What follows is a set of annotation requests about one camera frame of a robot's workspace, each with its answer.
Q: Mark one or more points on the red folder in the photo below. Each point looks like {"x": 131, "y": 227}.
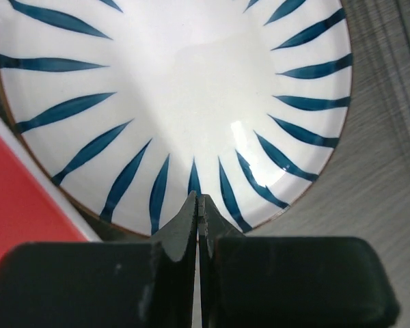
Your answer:
{"x": 32, "y": 209}

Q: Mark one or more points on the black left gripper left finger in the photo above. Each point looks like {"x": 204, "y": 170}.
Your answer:
{"x": 146, "y": 283}

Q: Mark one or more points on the white blue striped plate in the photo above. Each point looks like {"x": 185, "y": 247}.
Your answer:
{"x": 129, "y": 106}

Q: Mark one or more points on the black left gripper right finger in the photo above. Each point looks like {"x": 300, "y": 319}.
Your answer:
{"x": 297, "y": 281}

